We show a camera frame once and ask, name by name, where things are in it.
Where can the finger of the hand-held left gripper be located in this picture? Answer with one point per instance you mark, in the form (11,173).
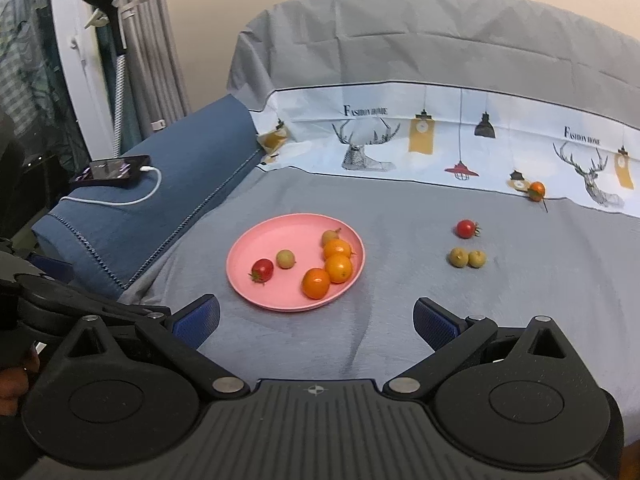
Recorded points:
(52,267)

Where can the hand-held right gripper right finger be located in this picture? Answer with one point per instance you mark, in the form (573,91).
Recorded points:
(436,324)

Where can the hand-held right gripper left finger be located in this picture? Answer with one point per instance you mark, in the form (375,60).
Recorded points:
(196,321)

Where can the red cherry tomato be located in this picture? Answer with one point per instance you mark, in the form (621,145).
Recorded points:
(262,270)
(466,229)

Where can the pink plate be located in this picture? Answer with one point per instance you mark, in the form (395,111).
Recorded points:
(280,287)

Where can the orange kumquat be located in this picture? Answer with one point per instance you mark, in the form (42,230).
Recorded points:
(336,249)
(316,283)
(339,269)

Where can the yellow-green fruit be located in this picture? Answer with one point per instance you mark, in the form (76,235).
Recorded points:
(330,237)

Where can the person's left hand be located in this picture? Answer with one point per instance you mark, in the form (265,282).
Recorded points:
(12,385)

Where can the yellow-green longan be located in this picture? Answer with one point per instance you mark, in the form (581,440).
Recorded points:
(477,259)
(457,257)

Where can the small green longan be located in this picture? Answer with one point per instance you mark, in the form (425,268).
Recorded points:
(285,259)

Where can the black smartphone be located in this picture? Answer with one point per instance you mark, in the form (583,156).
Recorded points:
(110,170)

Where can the blue cushion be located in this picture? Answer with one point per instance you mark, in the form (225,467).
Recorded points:
(175,170)

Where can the orange fruit with long stem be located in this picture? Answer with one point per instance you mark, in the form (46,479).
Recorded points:
(536,190)

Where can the white curtain clip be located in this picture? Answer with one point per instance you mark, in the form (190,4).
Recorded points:
(158,125)

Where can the checked shirt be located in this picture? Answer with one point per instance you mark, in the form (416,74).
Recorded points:
(25,85)

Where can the grey curtain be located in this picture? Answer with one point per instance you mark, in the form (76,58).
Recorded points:
(155,60)

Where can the black garment steamer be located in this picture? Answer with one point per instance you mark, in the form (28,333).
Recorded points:
(117,30)

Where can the grey printed bed sheet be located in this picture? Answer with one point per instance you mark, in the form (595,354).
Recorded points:
(400,60)

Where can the white curved frame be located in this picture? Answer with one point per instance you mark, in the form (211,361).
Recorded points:
(75,60)

